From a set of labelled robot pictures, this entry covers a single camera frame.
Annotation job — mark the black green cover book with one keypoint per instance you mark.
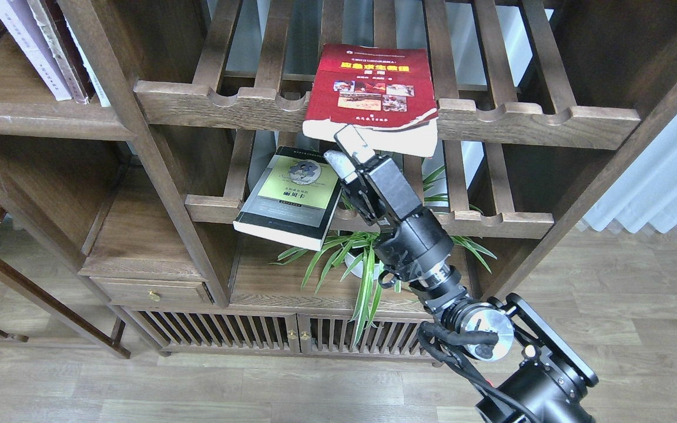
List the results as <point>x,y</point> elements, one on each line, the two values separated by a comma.
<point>294,200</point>

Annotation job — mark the wooden drawer brass knob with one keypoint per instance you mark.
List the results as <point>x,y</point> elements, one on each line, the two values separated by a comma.
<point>126,291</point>

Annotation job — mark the worn brown upright book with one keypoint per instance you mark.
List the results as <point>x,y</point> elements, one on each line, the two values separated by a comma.
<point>53,25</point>

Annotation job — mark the white upright book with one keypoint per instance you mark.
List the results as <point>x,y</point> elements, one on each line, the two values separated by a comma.
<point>104,101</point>

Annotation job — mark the dark wooden bookshelf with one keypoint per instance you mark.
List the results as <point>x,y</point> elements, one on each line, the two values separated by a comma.
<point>575,91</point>

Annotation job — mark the slatted cabinet door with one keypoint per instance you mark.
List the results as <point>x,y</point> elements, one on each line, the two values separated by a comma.
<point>188,332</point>
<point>387,338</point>

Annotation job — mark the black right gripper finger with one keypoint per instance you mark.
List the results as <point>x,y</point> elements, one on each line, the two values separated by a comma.
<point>355,147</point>
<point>344,168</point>

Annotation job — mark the white lilac book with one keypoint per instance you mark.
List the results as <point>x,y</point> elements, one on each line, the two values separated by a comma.
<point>21,24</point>

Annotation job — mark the white plant pot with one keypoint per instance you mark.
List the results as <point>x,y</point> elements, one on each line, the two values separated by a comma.
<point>355,265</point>

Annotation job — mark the red paperback book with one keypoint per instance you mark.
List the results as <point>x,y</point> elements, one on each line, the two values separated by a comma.
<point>386,94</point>

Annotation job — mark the green spider plant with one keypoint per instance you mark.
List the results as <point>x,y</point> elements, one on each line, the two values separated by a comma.
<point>369,294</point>

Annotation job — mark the right slatted cabinet door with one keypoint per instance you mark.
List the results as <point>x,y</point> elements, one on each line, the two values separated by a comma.
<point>387,338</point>

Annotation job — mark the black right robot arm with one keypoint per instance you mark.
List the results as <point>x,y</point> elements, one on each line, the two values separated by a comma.
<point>523,370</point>

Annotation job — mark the white curtain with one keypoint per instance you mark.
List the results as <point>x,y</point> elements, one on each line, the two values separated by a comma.
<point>644,198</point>

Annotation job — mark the left slatted cabinet door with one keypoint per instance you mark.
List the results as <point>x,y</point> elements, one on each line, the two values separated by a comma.
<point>188,332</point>

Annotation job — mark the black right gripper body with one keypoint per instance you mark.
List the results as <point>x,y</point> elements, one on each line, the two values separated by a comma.
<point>412,245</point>

